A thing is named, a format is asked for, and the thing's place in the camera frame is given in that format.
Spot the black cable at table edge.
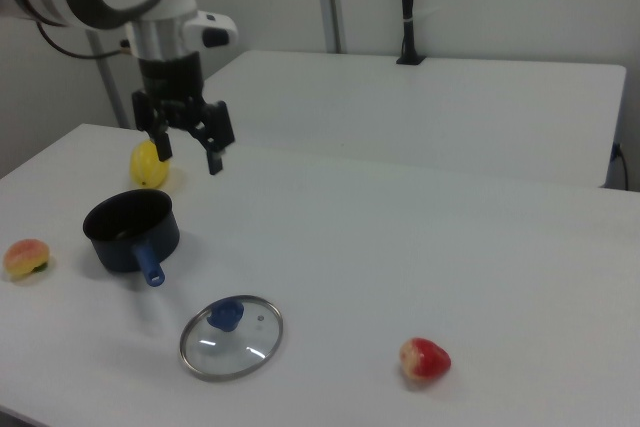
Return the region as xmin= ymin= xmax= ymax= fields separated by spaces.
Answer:
xmin=610 ymin=141 xmax=632 ymax=192

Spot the yellow lemon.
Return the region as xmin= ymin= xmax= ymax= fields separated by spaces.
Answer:
xmin=129 ymin=139 xmax=169 ymax=188

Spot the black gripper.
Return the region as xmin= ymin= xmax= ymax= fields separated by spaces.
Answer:
xmin=131 ymin=50 xmax=237 ymax=177

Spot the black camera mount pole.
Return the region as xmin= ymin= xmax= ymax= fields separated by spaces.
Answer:
xmin=395 ymin=0 xmax=427 ymax=67

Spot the glass lid with blue knob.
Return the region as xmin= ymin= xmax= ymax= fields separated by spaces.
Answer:
xmin=178 ymin=294 xmax=285 ymax=382

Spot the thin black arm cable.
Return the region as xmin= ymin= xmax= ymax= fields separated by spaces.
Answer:
xmin=36 ymin=20 xmax=135 ymax=60

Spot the red toy strawberry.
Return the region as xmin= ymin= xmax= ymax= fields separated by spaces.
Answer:
xmin=398 ymin=336 xmax=453 ymax=382

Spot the dark saucepan with blue handle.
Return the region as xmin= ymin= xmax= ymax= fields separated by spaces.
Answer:
xmin=82 ymin=188 xmax=181 ymax=289

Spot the toy peach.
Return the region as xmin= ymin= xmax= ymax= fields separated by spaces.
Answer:
xmin=2 ymin=238 xmax=52 ymax=281

